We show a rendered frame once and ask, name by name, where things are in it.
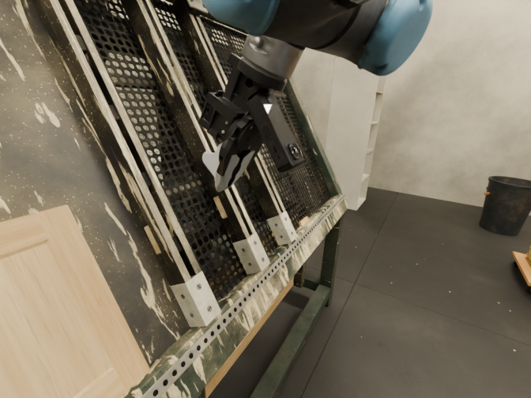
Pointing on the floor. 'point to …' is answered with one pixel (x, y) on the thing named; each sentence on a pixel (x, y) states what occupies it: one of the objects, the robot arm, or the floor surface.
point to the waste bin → (506, 204)
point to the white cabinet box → (353, 128)
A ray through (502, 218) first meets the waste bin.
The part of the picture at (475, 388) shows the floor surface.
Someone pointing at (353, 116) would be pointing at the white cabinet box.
